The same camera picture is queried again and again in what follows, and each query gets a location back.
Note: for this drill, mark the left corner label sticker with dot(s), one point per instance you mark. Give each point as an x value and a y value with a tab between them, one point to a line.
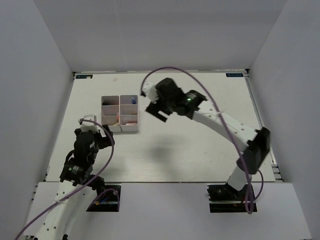
84	76

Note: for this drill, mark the white left organizer tray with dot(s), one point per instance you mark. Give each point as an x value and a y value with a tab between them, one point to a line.
110	106

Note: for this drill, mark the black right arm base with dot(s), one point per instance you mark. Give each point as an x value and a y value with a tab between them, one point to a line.
223	199

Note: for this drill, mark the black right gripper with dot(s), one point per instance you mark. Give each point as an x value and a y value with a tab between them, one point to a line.
155	107

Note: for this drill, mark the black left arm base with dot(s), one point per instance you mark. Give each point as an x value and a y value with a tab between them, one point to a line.
107	200

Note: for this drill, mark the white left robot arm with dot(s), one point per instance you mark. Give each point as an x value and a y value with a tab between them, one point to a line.
65	202

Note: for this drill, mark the white organizer tray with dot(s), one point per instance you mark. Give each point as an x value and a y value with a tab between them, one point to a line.
110	106
128	112

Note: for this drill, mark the blue capped spray bottle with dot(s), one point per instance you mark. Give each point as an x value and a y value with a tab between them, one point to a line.
133	100

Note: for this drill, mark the white right organizer tray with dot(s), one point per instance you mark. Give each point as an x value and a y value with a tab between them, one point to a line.
128	112

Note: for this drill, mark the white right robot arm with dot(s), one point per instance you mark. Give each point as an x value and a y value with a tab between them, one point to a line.
253	144

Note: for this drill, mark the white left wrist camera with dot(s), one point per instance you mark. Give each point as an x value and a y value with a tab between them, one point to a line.
87	123

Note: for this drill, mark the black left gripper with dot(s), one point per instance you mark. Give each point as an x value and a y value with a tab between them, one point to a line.
106	141

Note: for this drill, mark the right corner label sticker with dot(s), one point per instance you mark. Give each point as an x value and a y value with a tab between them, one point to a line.
234	75

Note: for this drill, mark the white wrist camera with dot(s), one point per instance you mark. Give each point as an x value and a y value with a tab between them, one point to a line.
149	91
87	123

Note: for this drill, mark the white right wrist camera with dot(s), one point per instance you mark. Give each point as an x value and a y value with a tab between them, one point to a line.
149	91

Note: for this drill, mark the corner label sticker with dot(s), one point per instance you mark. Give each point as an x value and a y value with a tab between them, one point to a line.
84	76
234	75

